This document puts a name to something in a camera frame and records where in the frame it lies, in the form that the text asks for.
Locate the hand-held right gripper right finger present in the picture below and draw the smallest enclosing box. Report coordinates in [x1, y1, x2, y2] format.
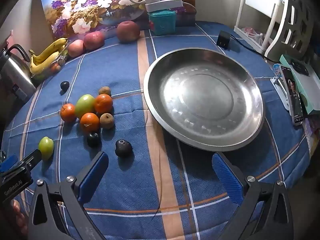
[212, 152, 294, 240]

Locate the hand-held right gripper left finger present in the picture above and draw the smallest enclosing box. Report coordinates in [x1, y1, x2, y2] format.
[28, 151, 110, 240]

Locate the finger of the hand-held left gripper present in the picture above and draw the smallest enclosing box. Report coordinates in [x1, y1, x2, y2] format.
[0, 154, 18, 173]
[17, 149, 42, 170]

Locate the small green fruit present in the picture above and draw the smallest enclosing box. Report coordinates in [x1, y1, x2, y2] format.
[38, 136, 54, 161]

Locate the orange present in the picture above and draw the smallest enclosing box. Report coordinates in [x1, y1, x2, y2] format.
[60, 103, 77, 123]
[94, 94, 113, 114]
[80, 112, 100, 133]

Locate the brown round fruit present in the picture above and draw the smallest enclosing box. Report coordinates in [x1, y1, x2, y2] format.
[100, 113, 115, 130]
[98, 86, 112, 97]

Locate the large green fruit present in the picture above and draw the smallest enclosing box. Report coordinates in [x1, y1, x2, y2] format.
[74, 94, 96, 119]

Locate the large steel bowl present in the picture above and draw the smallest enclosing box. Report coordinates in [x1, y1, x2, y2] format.
[143, 48, 266, 152]

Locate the person's left hand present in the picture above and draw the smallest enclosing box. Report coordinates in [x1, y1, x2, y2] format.
[12, 199, 28, 233]

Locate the blue plaid tablecloth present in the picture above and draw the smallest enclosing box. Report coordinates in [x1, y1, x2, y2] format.
[1, 21, 310, 240]

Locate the steel kettle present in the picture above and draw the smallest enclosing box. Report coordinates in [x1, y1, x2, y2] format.
[0, 44, 37, 100]

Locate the purple printed packet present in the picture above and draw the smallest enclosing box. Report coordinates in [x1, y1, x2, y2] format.
[304, 116, 320, 155]

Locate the clear plastic fruit container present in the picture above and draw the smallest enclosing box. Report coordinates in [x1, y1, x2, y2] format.
[31, 47, 69, 83]

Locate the smartphone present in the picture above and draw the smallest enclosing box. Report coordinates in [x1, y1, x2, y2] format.
[280, 65, 304, 126]

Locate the white phone stand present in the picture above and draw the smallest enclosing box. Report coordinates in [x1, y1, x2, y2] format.
[270, 76, 290, 110]

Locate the yellow banana bunch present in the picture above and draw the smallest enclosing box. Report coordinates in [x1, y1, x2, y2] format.
[28, 37, 68, 75]

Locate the pale pink apple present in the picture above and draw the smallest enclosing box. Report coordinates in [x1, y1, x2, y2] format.
[67, 39, 85, 58]

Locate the small blue white packet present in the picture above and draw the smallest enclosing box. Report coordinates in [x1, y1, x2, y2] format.
[272, 63, 282, 79]

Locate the teal carton box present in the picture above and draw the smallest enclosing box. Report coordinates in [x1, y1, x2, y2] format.
[279, 54, 320, 115]

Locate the black power adapter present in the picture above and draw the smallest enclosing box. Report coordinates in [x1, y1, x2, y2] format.
[216, 30, 231, 50]

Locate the plastic bag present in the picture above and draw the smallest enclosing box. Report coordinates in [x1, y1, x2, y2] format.
[241, 27, 265, 47]

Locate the dark red apple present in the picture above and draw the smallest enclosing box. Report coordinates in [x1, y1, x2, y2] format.
[116, 21, 140, 43]

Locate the flower painting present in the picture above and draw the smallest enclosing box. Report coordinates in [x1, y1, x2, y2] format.
[40, 0, 195, 42]

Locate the dark bowl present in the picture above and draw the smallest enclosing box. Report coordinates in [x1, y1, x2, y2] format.
[175, 2, 197, 27]

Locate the teal plastic box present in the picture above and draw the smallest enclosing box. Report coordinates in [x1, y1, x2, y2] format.
[148, 9, 176, 36]

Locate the white rack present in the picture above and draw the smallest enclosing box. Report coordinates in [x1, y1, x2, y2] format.
[234, 0, 283, 55]

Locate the black cable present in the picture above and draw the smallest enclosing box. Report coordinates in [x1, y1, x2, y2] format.
[229, 34, 277, 64]

